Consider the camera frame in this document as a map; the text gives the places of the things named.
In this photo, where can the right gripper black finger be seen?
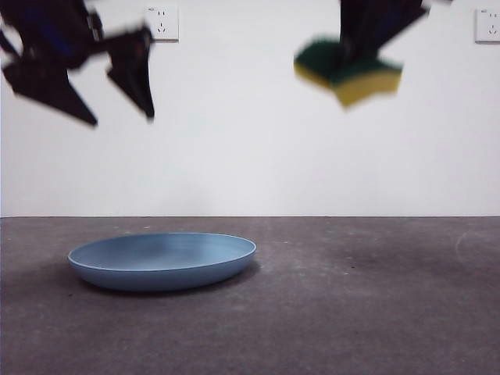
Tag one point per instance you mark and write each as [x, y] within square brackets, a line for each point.
[351, 35]
[390, 23]

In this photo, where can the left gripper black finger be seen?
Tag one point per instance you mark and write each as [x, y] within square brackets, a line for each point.
[136, 78]
[51, 91]

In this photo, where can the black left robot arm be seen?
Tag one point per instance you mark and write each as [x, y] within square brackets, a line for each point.
[51, 27]

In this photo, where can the light blue round plate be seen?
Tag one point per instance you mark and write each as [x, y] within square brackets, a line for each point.
[162, 265]

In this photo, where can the white wall socket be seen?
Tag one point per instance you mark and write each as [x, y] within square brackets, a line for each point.
[488, 25]
[166, 23]

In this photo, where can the yellow sponge with green pad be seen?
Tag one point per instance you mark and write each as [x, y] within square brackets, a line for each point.
[351, 78]

